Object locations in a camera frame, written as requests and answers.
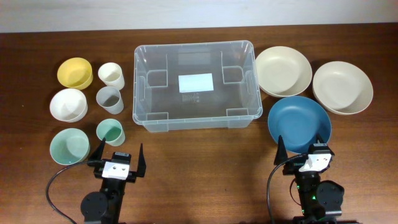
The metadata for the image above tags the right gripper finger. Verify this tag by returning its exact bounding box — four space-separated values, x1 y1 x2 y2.
274 135 288 166
314 134 335 156

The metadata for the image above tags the blue plate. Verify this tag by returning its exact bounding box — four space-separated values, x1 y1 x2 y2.
267 96 332 154

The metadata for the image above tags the white label in container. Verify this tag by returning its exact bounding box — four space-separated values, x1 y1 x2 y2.
178 73 214 93

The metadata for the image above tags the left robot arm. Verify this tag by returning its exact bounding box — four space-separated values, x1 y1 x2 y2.
80 139 146 223

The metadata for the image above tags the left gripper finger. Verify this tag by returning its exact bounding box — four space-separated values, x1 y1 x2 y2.
136 143 146 177
87 138 106 166

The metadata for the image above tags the cream plastic cup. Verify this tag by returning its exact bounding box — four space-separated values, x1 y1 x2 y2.
98 62 125 90

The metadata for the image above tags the clear plastic storage container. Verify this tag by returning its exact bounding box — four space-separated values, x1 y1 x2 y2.
132 40 263 133

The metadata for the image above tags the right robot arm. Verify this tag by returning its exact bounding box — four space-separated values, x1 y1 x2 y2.
274 134 345 223

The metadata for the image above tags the mint green plastic bowl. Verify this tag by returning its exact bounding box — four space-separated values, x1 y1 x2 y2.
50 128 90 166

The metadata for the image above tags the mint green plastic cup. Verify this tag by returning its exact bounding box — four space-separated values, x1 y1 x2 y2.
96 119 126 147

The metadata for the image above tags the white plastic bowl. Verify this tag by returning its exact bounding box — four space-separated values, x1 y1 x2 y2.
50 88 88 123

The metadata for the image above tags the beige plate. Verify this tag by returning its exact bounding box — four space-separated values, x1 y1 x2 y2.
312 61 374 115
256 46 313 98

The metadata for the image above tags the grey translucent plastic cup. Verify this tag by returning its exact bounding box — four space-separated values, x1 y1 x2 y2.
96 86 124 114

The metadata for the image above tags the yellow plastic bowl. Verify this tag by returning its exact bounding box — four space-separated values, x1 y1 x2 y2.
57 57 93 90

